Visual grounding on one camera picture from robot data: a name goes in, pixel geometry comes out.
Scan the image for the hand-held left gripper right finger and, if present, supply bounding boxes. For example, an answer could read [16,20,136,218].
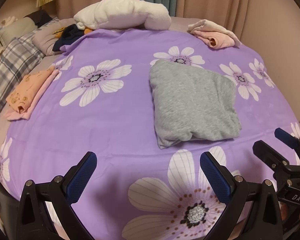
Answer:
[200,151,283,240]

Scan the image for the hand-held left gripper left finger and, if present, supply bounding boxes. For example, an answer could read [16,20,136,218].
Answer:
[15,151,98,240]

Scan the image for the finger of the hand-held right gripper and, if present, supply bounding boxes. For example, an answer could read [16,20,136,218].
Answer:
[252,140,290,178]
[275,127,300,155]

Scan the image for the grey printed sweatshirt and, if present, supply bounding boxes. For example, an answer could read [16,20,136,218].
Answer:
[149,59,242,150]

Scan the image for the orange and pink folded clothes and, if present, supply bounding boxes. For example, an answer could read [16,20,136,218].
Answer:
[3,69,59,122]

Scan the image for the pink and cream folded clothes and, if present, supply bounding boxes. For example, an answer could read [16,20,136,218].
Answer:
[187,19,241,47]

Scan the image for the person's right hand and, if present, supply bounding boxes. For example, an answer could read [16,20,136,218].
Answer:
[280,200,300,228]

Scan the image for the purple floral bed sheet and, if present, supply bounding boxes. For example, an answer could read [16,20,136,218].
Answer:
[0,27,300,240]

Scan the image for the orange printed folded garment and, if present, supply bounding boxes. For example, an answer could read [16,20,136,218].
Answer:
[6,67,54,114]

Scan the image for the pink folded garment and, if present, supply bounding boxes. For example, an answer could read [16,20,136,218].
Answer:
[195,31,235,49]

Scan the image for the grey plaid blanket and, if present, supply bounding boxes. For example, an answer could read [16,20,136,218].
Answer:
[0,32,47,124]

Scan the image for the navy garment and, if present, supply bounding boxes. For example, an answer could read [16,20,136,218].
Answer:
[52,24,87,52]

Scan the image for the beige pillow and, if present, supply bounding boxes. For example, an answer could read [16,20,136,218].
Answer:
[0,17,38,47]

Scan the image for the dark pillow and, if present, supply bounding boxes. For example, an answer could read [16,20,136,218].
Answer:
[24,9,54,27]

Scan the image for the white fleece blanket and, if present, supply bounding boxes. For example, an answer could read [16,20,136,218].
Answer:
[73,0,171,30]

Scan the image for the cream plush toy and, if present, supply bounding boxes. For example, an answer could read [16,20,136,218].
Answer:
[0,16,18,34]

